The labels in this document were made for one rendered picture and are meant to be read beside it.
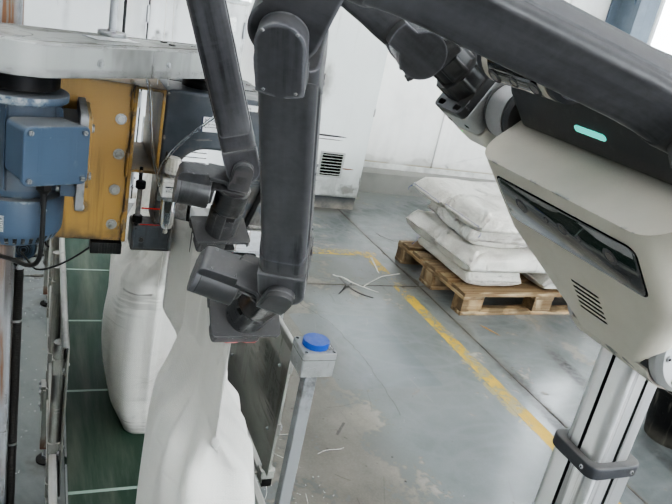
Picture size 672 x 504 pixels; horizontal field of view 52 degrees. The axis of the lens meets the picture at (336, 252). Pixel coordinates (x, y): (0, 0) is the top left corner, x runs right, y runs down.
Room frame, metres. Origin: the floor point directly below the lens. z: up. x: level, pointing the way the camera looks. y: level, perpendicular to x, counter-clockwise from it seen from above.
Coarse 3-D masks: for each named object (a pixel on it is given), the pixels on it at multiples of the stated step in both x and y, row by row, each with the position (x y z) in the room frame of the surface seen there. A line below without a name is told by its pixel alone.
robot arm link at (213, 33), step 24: (192, 0) 1.01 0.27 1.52; (216, 0) 1.02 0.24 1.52; (192, 24) 1.04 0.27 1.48; (216, 24) 1.03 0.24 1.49; (216, 48) 1.04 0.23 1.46; (216, 72) 1.05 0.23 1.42; (240, 72) 1.07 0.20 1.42; (216, 96) 1.06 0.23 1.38; (240, 96) 1.07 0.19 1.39; (216, 120) 1.07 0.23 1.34; (240, 120) 1.08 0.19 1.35; (240, 144) 1.08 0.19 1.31
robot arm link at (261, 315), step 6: (240, 294) 0.79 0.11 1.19; (246, 294) 0.79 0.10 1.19; (252, 294) 0.80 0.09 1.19; (240, 300) 0.82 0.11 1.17; (246, 300) 0.81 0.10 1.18; (252, 300) 0.79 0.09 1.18; (240, 306) 0.82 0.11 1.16; (246, 306) 0.81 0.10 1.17; (252, 306) 0.80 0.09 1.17; (246, 312) 0.82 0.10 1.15; (252, 312) 0.81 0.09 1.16; (258, 312) 0.80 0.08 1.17; (264, 312) 0.80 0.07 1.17; (270, 312) 0.80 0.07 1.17; (252, 318) 0.82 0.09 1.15; (258, 318) 0.81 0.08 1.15; (264, 318) 0.82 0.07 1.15; (270, 318) 0.83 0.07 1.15
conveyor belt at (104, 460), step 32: (96, 256) 2.58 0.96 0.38; (96, 288) 2.30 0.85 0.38; (96, 320) 2.07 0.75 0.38; (96, 352) 1.87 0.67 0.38; (96, 384) 1.70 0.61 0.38; (96, 416) 1.56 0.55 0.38; (96, 448) 1.43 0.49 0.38; (128, 448) 1.46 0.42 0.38; (96, 480) 1.32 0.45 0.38; (128, 480) 1.34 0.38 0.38
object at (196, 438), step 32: (192, 256) 1.26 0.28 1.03; (192, 320) 1.23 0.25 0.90; (192, 352) 1.18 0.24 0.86; (224, 352) 0.93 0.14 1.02; (160, 384) 1.14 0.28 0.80; (192, 384) 1.09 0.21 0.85; (224, 384) 1.14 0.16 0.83; (160, 416) 1.04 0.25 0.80; (192, 416) 0.99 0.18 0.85; (224, 416) 1.02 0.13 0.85; (160, 448) 1.01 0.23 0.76; (192, 448) 0.93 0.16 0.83; (224, 448) 0.93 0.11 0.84; (160, 480) 0.94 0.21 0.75; (192, 480) 0.90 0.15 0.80; (224, 480) 0.92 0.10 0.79
